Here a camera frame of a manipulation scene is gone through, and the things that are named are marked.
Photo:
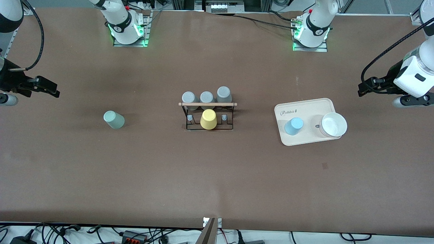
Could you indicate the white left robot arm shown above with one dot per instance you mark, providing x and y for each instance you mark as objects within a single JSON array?
[{"x": 315, "y": 30}]

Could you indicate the orange black connector block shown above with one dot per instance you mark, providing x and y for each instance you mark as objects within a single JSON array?
[{"x": 134, "y": 236}]

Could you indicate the wooden camera stand beam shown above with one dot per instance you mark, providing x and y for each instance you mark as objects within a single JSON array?
[{"x": 207, "y": 235}]

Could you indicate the white power strip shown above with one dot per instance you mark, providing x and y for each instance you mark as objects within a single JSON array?
[{"x": 223, "y": 6}]

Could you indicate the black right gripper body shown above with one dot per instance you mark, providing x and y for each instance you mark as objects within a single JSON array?
[{"x": 11, "y": 80}]

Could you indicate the grey cup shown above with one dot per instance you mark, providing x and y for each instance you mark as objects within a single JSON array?
[
  {"x": 189, "y": 97},
  {"x": 207, "y": 97},
  {"x": 224, "y": 94}
]

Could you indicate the light blue cup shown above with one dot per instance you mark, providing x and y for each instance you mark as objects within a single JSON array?
[{"x": 293, "y": 126}]

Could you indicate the mint green cup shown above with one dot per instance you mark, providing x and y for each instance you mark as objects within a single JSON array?
[{"x": 114, "y": 120}]

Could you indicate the white bowl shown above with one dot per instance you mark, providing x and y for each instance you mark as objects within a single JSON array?
[{"x": 334, "y": 124}]

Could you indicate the black power adapter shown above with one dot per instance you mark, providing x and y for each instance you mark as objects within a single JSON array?
[{"x": 23, "y": 240}]

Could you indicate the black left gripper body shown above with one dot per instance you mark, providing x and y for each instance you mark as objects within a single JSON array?
[{"x": 387, "y": 81}]

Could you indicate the yellow cup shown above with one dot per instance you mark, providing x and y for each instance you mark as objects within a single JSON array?
[{"x": 208, "y": 119}]

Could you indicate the cream tray with Rabbit print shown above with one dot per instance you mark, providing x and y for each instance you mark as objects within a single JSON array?
[{"x": 298, "y": 115}]

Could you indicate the aluminium frame rail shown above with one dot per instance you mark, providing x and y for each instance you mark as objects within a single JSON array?
[
  {"x": 12, "y": 39},
  {"x": 416, "y": 17}
]

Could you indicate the white table edge bracket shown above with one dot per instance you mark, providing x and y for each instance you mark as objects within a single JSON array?
[{"x": 219, "y": 222}]

